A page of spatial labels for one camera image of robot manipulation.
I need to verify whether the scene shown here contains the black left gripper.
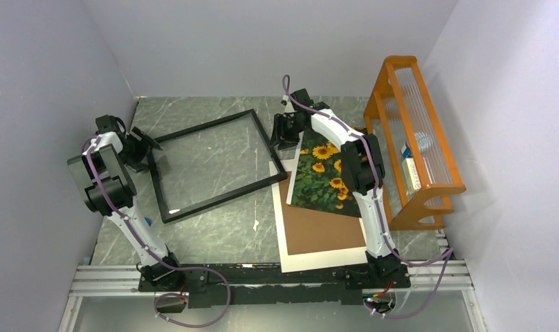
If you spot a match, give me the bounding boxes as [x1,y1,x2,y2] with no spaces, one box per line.
[119,128,161,173]

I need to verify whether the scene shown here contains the clear acrylic sheet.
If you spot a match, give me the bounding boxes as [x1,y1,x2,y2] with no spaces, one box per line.
[153,116,273,215]

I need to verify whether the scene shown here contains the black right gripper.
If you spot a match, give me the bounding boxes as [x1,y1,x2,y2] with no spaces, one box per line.
[268,114,306,151]

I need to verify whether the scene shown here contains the sunflower photo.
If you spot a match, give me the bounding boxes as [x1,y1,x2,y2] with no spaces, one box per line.
[291,129,361,218]

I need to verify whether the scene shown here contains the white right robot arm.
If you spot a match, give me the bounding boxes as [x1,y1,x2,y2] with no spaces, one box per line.
[271,89,407,287]

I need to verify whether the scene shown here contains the aluminium table rail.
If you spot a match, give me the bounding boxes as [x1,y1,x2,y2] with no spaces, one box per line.
[57,229,486,332]

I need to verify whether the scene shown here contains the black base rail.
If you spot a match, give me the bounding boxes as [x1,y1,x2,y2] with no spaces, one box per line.
[138,263,411,308]

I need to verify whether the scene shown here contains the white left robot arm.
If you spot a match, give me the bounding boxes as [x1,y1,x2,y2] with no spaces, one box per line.
[67,115,185,291]

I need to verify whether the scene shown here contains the black picture frame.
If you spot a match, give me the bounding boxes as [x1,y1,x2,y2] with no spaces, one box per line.
[147,109,287,223]

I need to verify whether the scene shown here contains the orange wooden shelf rack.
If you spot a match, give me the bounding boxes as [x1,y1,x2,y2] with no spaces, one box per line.
[363,55,466,231]

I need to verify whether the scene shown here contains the white mat backing board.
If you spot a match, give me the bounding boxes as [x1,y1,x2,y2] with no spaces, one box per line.
[271,178,367,273]

